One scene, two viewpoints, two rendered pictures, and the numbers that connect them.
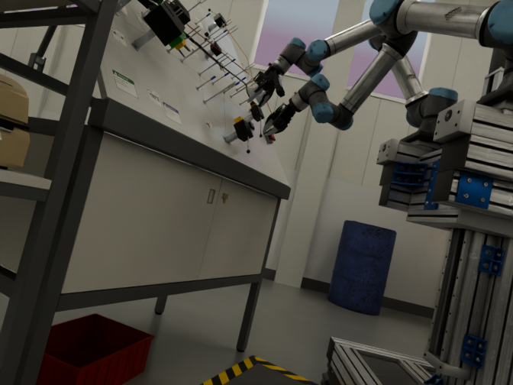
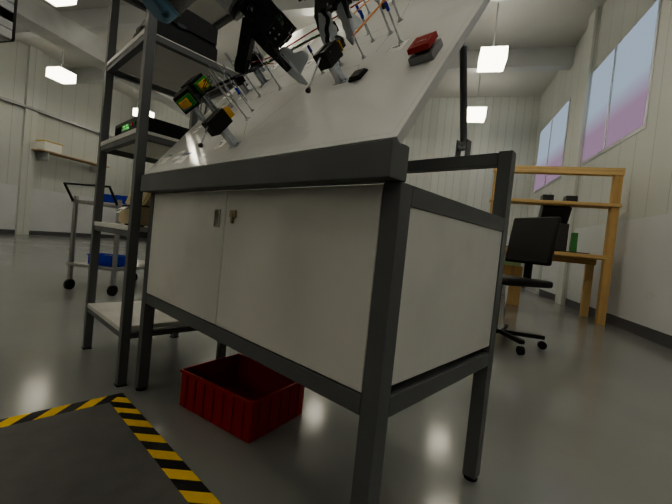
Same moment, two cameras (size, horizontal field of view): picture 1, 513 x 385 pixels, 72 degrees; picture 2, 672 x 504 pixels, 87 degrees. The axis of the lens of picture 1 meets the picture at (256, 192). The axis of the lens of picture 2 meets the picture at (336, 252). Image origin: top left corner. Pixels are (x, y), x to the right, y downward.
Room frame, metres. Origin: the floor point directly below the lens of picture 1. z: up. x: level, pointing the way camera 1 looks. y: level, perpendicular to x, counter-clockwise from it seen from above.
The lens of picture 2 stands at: (1.93, -0.77, 0.68)
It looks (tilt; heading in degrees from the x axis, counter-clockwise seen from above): 2 degrees down; 105
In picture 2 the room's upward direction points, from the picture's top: 6 degrees clockwise
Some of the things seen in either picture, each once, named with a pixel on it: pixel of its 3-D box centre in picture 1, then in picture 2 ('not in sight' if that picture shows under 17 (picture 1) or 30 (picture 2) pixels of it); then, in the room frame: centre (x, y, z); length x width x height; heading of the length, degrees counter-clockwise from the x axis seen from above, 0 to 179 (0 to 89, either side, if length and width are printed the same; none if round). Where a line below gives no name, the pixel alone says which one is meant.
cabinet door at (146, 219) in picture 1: (159, 221); (182, 249); (1.10, 0.27, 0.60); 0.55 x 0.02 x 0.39; 153
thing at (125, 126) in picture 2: not in sight; (163, 137); (0.63, 0.66, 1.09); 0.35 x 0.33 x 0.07; 153
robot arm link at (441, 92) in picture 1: (440, 105); not in sight; (1.49, -0.68, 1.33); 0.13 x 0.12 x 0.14; 2
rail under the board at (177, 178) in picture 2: (227, 168); (224, 177); (1.33, 0.12, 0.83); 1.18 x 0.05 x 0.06; 153
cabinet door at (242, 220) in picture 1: (243, 232); (282, 270); (1.58, 0.01, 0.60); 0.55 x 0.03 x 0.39; 153
